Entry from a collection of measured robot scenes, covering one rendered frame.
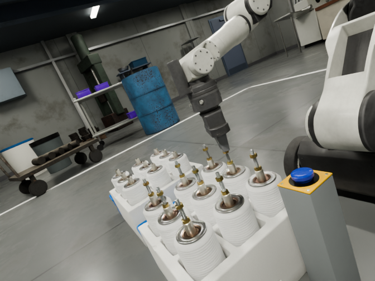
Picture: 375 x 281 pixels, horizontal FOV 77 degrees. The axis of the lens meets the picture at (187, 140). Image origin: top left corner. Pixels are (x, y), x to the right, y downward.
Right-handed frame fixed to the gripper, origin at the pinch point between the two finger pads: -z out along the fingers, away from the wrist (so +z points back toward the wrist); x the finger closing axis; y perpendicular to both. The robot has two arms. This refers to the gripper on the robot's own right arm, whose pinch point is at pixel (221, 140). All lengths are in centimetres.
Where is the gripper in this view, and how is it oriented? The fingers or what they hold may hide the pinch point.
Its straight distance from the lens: 71.9
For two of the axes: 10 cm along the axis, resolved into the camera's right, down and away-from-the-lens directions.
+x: -1.1, -2.1, 9.7
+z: -3.8, -8.9, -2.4
